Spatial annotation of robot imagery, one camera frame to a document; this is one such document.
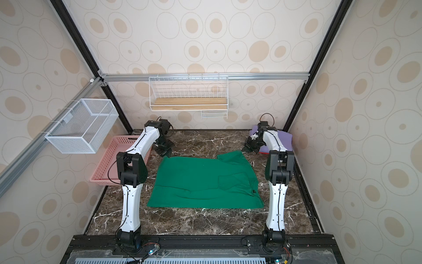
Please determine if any green t-shirt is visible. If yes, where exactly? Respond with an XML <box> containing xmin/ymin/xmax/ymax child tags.
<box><xmin>147</xmin><ymin>151</ymin><xmax>264</xmax><ymax>209</ymax></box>

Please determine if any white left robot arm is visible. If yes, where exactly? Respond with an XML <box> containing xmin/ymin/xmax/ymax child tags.
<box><xmin>114</xmin><ymin>119</ymin><xmax>174</xmax><ymax>249</ymax></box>

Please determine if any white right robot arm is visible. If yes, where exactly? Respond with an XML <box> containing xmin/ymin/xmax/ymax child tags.
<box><xmin>155</xmin><ymin>121</ymin><xmax>294</xmax><ymax>245</ymax></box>

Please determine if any folded purple t-shirt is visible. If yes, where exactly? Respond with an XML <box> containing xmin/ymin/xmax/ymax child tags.
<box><xmin>249</xmin><ymin>125</ymin><xmax>293</xmax><ymax>154</ymax></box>

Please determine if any pink plastic basket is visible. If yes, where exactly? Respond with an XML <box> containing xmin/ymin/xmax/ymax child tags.
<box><xmin>90</xmin><ymin>132</ymin><xmax>158</xmax><ymax>186</ymax></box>

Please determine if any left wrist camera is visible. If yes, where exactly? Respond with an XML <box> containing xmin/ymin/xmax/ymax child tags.
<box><xmin>159</xmin><ymin>119</ymin><xmax>173</xmax><ymax>135</ymax></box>

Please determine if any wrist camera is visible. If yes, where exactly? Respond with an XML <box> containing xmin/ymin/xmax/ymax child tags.
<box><xmin>159</xmin><ymin>119</ymin><xmax>173</xmax><ymax>135</ymax></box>
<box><xmin>257</xmin><ymin>121</ymin><xmax>269</xmax><ymax>132</ymax></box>

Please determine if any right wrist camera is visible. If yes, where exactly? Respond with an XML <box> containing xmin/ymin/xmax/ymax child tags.
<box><xmin>257</xmin><ymin>121</ymin><xmax>269</xmax><ymax>132</ymax></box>

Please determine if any white wire wall shelf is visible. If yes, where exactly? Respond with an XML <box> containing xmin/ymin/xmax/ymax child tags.
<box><xmin>148</xmin><ymin>79</ymin><xmax>229</xmax><ymax>118</ymax></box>

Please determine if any aluminium wall rail back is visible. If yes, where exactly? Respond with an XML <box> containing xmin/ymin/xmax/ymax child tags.
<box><xmin>101</xmin><ymin>72</ymin><xmax>310</xmax><ymax>82</ymax></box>

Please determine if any aluminium wall rail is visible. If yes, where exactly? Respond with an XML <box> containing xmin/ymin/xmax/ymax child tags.
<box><xmin>1</xmin><ymin>77</ymin><xmax>101</xmax><ymax>197</ymax></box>
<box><xmin>101</xmin><ymin>72</ymin><xmax>310</xmax><ymax>82</ymax></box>

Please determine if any white mesh wall basket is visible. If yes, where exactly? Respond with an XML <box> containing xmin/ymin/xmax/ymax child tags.
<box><xmin>45</xmin><ymin>99</ymin><xmax>119</xmax><ymax>154</ymax></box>

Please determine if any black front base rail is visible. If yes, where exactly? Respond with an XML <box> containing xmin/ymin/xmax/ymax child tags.
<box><xmin>61</xmin><ymin>234</ymin><xmax>344</xmax><ymax>264</ymax></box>

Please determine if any aluminium wall rail left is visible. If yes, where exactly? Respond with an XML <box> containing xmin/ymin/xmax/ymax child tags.
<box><xmin>1</xmin><ymin>77</ymin><xmax>101</xmax><ymax>197</ymax></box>

